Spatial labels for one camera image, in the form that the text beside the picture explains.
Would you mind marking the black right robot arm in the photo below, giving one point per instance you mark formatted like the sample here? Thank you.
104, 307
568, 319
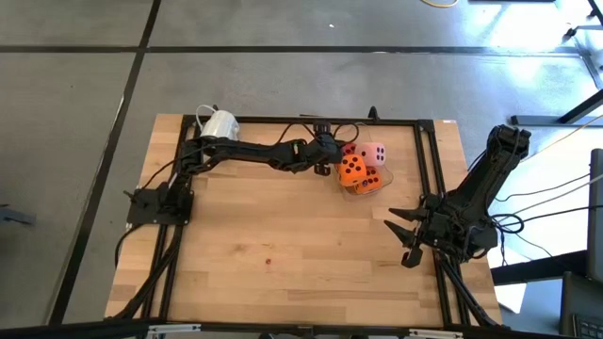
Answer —
490, 179

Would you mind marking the white mug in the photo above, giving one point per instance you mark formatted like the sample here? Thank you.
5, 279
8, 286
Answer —
221, 124

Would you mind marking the black desk foot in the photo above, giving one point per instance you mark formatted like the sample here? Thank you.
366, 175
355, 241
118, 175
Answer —
542, 120

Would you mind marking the grey stand leg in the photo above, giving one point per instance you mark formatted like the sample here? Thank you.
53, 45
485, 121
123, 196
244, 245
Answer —
572, 32

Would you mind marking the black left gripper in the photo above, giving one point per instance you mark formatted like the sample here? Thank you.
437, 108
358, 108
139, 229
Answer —
315, 153

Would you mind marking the clear plastic container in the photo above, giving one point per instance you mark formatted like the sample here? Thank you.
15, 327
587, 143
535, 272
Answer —
386, 181

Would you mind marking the silver crossbar bracket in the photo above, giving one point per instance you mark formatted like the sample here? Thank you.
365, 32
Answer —
435, 334
174, 328

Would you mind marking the grey monitor edge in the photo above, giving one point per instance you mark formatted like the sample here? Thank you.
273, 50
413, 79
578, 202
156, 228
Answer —
596, 212

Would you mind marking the black frame knob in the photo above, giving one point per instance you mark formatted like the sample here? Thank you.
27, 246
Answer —
373, 114

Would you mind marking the black desk bar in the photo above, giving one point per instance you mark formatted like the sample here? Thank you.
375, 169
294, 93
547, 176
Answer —
537, 270

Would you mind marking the black aluminium table frame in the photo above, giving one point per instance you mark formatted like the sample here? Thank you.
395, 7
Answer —
400, 121

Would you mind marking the large red foam die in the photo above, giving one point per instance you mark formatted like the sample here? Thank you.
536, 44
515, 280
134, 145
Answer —
348, 150

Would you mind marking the black keyboard box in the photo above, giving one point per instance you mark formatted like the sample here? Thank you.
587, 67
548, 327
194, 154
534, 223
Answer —
581, 306

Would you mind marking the grey floor object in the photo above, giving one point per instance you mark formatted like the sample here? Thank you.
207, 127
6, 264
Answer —
14, 217

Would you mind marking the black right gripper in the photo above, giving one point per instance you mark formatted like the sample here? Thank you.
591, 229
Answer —
435, 228

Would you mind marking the large orange foam die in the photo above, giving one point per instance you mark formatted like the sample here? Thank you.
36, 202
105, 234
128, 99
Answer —
374, 186
353, 175

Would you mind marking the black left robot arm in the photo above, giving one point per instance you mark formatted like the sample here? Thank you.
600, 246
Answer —
254, 153

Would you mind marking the large pink foam die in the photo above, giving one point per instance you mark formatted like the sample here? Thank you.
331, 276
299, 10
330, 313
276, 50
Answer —
369, 153

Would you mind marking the black rig crossbar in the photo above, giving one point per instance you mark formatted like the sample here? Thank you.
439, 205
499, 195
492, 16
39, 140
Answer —
70, 329

